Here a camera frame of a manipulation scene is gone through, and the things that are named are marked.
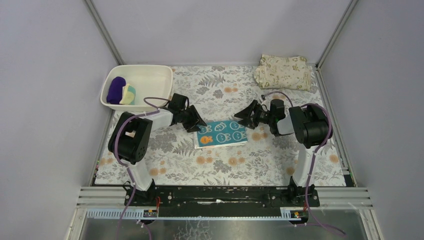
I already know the white bear patterned towel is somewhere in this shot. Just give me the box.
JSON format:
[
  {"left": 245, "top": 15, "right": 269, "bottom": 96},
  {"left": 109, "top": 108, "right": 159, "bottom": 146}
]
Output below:
[{"left": 194, "top": 120, "right": 248, "bottom": 149}]

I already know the purple towel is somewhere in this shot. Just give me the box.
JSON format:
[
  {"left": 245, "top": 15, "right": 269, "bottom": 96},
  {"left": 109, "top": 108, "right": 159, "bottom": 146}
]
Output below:
[{"left": 106, "top": 76, "right": 127, "bottom": 105}]

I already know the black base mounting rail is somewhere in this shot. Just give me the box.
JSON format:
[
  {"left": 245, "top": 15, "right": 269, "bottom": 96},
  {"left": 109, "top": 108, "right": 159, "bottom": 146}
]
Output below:
[{"left": 122, "top": 183, "right": 320, "bottom": 218}]

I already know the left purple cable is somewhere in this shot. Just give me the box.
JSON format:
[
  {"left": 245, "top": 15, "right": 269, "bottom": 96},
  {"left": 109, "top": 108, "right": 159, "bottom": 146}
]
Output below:
[{"left": 112, "top": 96, "right": 171, "bottom": 240}]

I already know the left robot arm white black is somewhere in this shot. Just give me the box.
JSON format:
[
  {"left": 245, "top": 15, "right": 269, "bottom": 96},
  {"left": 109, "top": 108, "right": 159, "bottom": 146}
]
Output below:
[{"left": 108, "top": 93, "right": 207, "bottom": 191}]

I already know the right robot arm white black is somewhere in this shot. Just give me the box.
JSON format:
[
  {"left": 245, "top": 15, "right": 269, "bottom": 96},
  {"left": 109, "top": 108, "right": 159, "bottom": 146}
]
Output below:
[{"left": 234, "top": 99, "right": 333, "bottom": 201}]

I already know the cream patterned folded towel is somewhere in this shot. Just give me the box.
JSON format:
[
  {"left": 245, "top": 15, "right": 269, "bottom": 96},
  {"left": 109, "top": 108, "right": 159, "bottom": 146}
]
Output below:
[{"left": 253, "top": 54, "right": 312, "bottom": 91}]

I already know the yellow teal patterned towel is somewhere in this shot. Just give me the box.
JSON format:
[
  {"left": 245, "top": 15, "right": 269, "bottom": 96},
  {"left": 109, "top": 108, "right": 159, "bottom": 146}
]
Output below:
[{"left": 119, "top": 83, "right": 136, "bottom": 105}]

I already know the white cable duct strip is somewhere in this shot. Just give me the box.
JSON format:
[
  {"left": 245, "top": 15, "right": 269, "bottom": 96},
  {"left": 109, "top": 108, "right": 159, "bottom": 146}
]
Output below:
[{"left": 86, "top": 208, "right": 158, "bottom": 220}]

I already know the white rectangular basin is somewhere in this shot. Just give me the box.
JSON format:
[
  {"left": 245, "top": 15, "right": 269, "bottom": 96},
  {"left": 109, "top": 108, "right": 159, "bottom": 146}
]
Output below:
[{"left": 100, "top": 64, "right": 174, "bottom": 112}]

